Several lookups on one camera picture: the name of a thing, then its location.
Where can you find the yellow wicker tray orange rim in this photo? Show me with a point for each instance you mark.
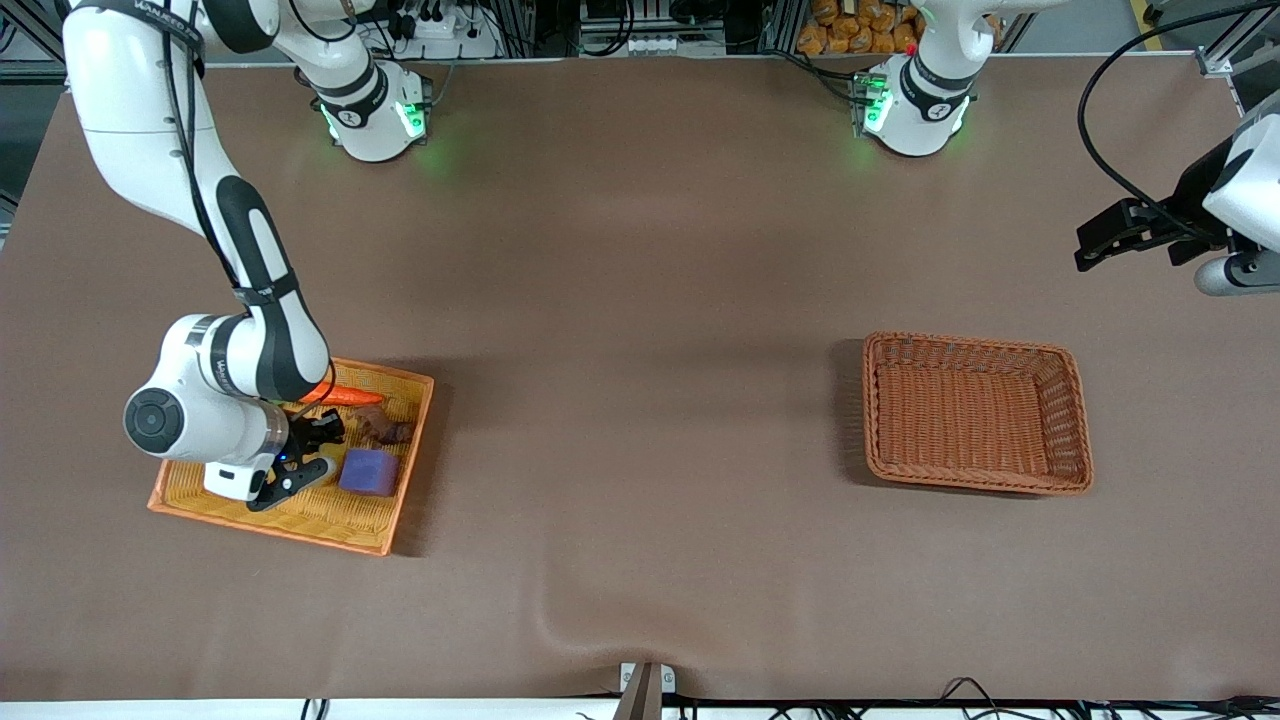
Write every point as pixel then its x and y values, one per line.
pixel 330 520

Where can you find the table cover cloth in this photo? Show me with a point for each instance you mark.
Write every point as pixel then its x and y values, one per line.
pixel 640 300

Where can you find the metal table edge bracket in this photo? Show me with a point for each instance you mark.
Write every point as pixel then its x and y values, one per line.
pixel 645 690

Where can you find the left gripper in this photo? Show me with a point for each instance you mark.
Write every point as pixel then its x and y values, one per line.
pixel 1190 201

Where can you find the purple foam block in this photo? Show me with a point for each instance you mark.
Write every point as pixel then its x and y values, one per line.
pixel 368 472

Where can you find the white power strip with plugs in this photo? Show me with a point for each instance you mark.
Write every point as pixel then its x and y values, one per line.
pixel 445 30

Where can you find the box of orange items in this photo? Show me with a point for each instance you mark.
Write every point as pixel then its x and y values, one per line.
pixel 850 30

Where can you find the brown wicker basket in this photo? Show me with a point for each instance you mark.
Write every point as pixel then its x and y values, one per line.
pixel 975 415

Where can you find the dark brown toy piece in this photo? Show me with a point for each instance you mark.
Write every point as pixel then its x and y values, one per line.
pixel 385 428

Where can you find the orange toy carrot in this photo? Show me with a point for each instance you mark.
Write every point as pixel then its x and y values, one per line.
pixel 350 396

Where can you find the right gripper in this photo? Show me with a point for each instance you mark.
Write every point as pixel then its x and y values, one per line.
pixel 304 430

